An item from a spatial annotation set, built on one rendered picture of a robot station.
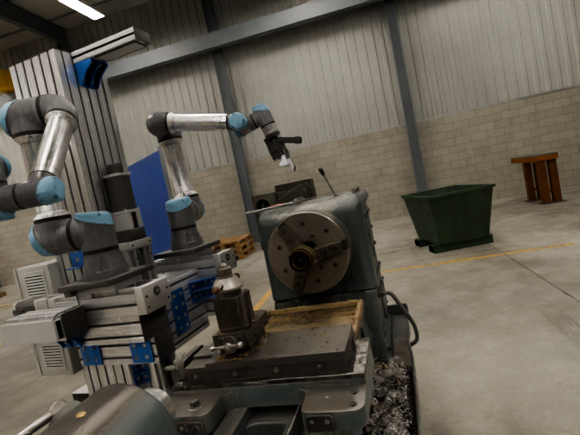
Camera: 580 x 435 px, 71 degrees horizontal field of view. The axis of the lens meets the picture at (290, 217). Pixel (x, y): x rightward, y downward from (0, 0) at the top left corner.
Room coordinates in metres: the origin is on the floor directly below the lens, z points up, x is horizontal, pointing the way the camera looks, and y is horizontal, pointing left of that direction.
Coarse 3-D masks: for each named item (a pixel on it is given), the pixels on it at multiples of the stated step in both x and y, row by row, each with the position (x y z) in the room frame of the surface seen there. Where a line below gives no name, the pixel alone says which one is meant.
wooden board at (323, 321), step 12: (348, 300) 1.41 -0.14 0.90; (360, 300) 1.38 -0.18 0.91; (276, 312) 1.47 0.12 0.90; (288, 312) 1.46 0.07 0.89; (300, 312) 1.44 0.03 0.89; (312, 312) 1.42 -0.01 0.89; (324, 312) 1.39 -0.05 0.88; (336, 312) 1.36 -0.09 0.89; (348, 312) 1.34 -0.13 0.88; (360, 312) 1.28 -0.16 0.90; (288, 324) 1.35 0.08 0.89; (300, 324) 1.32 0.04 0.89; (312, 324) 1.30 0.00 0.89; (324, 324) 1.28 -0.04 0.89; (336, 324) 1.26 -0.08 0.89; (360, 324) 1.25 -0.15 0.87
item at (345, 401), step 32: (352, 352) 0.93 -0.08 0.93; (192, 384) 0.93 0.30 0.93; (224, 384) 0.91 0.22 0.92; (256, 384) 0.89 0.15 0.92; (288, 384) 0.87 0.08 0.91; (320, 384) 0.85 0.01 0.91; (352, 384) 0.83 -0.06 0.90; (192, 416) 0.82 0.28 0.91; (320, 416) 0.74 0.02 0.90; (352, 416) 0.73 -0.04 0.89
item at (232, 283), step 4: (232, 276) 0.98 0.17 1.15; (236, 276) 0.99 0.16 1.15; (216, 280) 0.98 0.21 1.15; (220, 280) 0.97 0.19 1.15; (224, 280) 0.97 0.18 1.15; (228, 280) 0.97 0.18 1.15; (232, 280) 0.97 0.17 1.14; (236, 280) 0.98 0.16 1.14; (240, 280) 0.99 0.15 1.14; (216, 284) 0.97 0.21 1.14; (224, 284) 0.96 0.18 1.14; (228, 284) 0.96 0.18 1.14; (232, 284) 0.96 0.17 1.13; (236, 284) 0.97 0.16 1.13; (240, 284) 0.98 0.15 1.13; (224, 288) 0.95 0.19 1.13; (228, 288) 0.95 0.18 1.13; (232, 288) 0.96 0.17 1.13; (236, 288) 0.96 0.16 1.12; (220, 292) 0.95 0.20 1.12; (224, 292) 0.95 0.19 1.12; (228, 292) 0.95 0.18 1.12
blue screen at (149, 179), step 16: (144, 160) 6.71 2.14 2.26; (160, 160) 6.24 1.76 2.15; (144, 176) 6.84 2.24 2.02; (160, 176) 6.34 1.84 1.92; (144, 192) 6.97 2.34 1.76; (160, 192) 6.45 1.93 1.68; (144, 208) 7.09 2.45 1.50; (160, 208) 6.56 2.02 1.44; (144, 224) 7.23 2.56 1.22; (160, 224) 6.68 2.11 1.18; (160, 240) 6.80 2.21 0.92
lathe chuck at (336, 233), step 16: (288, 224) 1.53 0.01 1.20; (304, 224) 1.52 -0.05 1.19; (320, 224) 1.50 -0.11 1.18; (336, 224) 1.49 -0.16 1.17; (272, 240) 1.55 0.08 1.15; (304, 240) 1.52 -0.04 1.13; (320, 240) 1.51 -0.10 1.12; (336, 240) 1.49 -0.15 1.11; (272, 256) 1.56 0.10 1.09; (288, 256) 1.54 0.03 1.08; (304, 256) 1.61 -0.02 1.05; (336, 256) 1.49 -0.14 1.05; (288, 272) 1.54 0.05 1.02; (320, 272) 1.51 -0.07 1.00; (336, 272) 1.50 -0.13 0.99; (304, 288) 1.53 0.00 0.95; (320, 288) 1.51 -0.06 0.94
